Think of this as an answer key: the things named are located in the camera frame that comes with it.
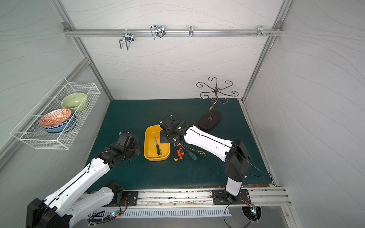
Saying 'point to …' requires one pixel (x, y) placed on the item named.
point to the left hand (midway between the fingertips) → (138, 148)
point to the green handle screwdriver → (190, 154)
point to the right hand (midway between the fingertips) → (164, 137)
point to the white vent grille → (164, 213)
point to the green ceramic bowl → (72, 101)
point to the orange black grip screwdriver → (179, 154)
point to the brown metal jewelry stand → (212, 118)
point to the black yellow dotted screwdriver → (197, 151)
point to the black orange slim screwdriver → (176, 155)
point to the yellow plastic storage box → (150, 152)
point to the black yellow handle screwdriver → (158, 151)
